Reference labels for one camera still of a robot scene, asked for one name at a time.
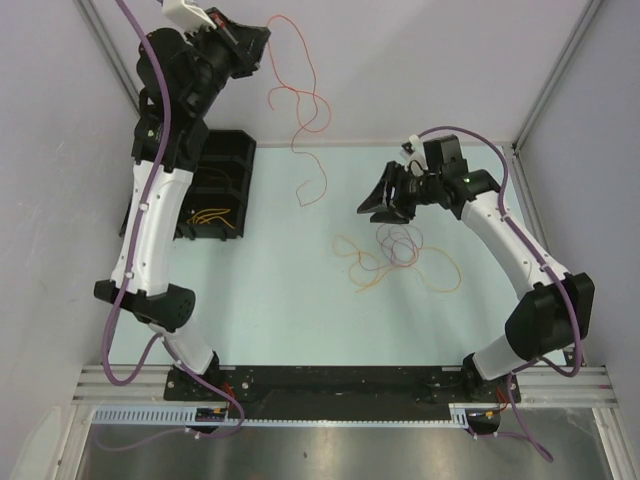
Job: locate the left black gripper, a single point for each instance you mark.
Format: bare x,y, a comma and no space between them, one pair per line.
243,43

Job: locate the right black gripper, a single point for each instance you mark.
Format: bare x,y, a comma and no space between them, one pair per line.
394,176

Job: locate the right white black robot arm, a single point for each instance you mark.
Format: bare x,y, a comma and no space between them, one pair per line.
553,313

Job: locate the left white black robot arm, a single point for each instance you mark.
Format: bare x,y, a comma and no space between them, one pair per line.
179,87

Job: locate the black compartment tray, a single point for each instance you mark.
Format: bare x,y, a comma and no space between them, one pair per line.
203,182

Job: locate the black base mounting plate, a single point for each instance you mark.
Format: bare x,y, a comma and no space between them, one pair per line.
380,394

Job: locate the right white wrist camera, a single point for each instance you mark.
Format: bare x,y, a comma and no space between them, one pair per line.
413,153

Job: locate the white slotted cable duct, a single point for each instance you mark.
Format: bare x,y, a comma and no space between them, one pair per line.
195,416

